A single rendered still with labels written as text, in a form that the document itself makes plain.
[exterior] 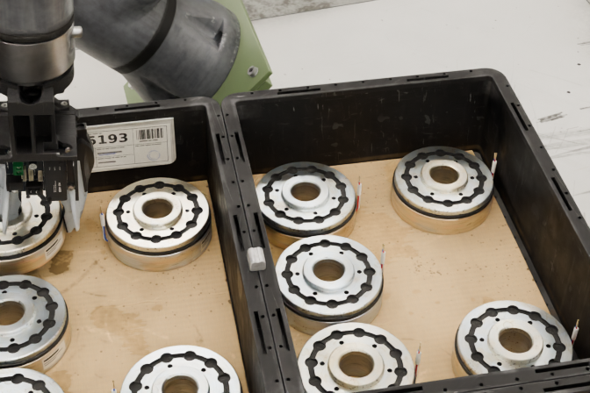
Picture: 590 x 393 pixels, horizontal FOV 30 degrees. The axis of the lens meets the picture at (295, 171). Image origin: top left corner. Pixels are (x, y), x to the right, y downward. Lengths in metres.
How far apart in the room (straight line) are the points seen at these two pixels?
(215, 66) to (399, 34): 0.43
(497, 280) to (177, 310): 0.31
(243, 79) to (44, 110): 0.39
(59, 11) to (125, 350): 0.32
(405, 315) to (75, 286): 0.31
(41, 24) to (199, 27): 0.42
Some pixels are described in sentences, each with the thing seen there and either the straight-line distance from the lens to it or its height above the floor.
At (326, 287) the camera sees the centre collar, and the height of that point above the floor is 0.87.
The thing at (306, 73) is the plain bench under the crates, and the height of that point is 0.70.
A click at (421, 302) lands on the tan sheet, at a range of 1.06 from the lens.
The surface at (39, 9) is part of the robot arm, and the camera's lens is 0.87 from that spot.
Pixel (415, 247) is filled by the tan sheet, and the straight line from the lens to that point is 1.11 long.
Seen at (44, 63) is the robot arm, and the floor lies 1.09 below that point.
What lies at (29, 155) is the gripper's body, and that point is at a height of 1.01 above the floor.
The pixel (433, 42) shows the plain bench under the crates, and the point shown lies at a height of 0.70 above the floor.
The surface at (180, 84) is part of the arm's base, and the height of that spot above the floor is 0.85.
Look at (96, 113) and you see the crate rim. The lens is 1.11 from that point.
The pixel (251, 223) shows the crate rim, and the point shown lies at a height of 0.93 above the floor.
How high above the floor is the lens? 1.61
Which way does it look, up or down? 42 degrees down
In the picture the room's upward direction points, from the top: 1 degrees clockwise
